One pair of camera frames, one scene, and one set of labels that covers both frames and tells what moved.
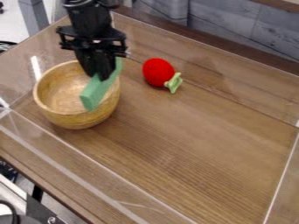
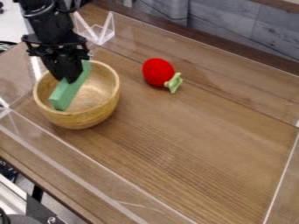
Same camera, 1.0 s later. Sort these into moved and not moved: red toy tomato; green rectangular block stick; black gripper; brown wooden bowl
Moved: black gripper; green rectangular block stick
Not moved: red toy tomato; brown wooden bowl
